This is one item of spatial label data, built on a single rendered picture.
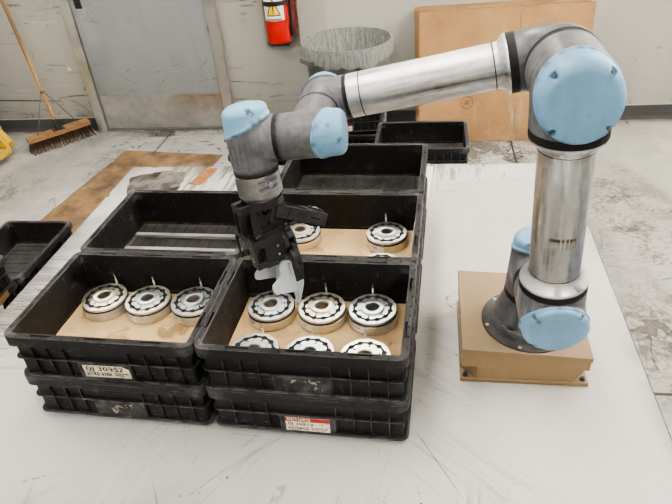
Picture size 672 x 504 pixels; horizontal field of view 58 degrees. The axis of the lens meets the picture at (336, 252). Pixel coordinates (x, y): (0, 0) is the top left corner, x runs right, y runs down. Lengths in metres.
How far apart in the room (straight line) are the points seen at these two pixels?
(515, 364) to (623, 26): 3.25
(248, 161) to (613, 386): 0.89
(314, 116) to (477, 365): 0.66
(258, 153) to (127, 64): 3.76
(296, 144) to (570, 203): 0.43
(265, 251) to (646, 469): 0.79
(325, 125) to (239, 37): 3.45
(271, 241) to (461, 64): 0.42
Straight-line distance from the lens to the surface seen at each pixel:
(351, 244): 1.54
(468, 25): 4.00
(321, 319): 1.27
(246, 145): 0.96
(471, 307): 1.39
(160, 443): 1.34
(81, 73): 4.85
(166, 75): 4.59
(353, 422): 1.21
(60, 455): 1.40
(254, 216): 1.01
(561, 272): 1.07
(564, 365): 1.35
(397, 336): 1.26
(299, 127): 0.94
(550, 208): 1.00
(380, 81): 1.03
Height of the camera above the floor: 1.68
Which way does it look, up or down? 34 degrees down
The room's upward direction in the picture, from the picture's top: 5 degrees counter-clockwise
